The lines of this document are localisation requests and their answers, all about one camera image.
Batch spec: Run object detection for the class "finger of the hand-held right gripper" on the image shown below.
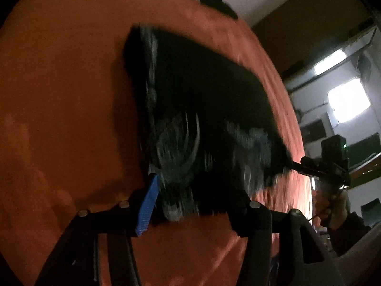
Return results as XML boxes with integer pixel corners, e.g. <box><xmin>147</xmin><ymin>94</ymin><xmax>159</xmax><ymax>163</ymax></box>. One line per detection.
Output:
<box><xmin>292</xmin><ymin>156</ymin><xmax>320</xmax><ymax>176</ymax></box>

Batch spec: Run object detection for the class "bright window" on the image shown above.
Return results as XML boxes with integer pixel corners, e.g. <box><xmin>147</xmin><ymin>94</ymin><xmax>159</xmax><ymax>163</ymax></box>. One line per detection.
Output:
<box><xmin>327</xmin><ymin>79</ymin><xmax>371</xmax><ymax>123</ymax></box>

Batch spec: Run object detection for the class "orange blanket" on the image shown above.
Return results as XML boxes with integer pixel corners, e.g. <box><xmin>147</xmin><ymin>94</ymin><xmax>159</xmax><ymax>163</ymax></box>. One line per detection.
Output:
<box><xmin>0</xmin><ymin>0</ymin><xmax>316</xmax><ymax>286</ymax></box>

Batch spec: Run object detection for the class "person's right hand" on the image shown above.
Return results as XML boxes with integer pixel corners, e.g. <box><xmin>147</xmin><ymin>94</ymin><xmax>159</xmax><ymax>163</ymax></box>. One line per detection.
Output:
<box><xmin>316</xmin><ymin>191</ymin><xmax>349</xmax><ymax>229</ymax></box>

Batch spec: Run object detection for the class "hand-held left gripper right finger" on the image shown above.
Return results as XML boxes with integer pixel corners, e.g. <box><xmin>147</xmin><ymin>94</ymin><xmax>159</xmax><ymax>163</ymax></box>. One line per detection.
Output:
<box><xmin>228</xmin><ymin>191</ymin><xmax>346</xmax><ymax>286</ymax></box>

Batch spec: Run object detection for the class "black patterned garment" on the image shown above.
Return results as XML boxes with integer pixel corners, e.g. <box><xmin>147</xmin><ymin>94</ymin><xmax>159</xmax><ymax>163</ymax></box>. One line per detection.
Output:
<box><xmin>123</xmin><ymin>24</ymin><xmax>294</xmax><ymax>222</ymax></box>

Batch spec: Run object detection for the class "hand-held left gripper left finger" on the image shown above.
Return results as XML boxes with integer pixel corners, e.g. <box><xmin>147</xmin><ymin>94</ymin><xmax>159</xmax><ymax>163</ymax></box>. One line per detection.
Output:
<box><xmin>34</xmin><ymin>174</ymin><xmax>160</xmax><ymax>286</ymax></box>

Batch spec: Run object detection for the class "brown wooden door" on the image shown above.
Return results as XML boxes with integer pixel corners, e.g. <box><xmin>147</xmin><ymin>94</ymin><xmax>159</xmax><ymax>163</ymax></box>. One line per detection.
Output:
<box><xmin>253</xmin><ymin>0</ymin><xmax>372</xmax><ymax>75</ymax></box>

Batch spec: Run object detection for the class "tube light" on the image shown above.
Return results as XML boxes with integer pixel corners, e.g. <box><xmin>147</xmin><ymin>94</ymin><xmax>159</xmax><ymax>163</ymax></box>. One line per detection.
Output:
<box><xmin>314</xmin><ymin>49</ymin><xmax>347</xmax><ymax>75</ymax></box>

